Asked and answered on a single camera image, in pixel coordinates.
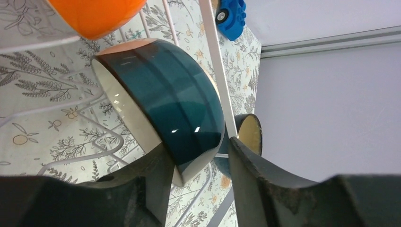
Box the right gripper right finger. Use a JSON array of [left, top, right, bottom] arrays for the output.
[[228, 137, 401, 227]]

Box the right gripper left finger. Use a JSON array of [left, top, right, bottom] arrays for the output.
[[0, 145, 174, 227]]

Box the dark teal bowl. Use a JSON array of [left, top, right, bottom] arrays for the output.
[[213, 113, 262, 179]]

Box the teal bowl white rim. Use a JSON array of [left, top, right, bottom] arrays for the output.
[[91, 38, 226, 187]]

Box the orange bowl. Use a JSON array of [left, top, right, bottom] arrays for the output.
[[47, 0, 147, 40]]

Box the floral tablecloth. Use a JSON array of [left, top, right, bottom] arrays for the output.
[[0, 0, 262, 227]]

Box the blue toy block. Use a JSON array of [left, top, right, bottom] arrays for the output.
[[215, 0, 246, 41]]

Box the white wire dish rack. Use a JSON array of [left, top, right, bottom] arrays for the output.
[[0, 0, 239, 227]]

